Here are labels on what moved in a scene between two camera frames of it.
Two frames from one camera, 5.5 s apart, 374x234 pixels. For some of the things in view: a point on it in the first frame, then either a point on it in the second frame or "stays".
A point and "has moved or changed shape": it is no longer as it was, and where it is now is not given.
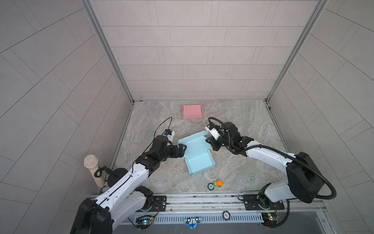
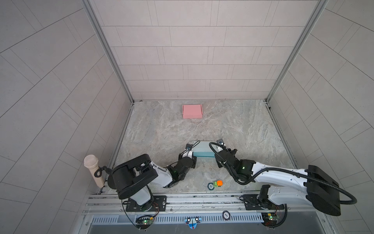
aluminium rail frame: (236, 203) stays
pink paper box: (194, 111) stays
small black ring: (208, 186) stays
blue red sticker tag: (192, 223) stays
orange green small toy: (217, 183) stays
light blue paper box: (198, 157) has moved or changed shape
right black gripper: (213, 142) -> (217, 162)
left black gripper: (180, 153) -> (193, 162)
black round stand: (115, 175) stays
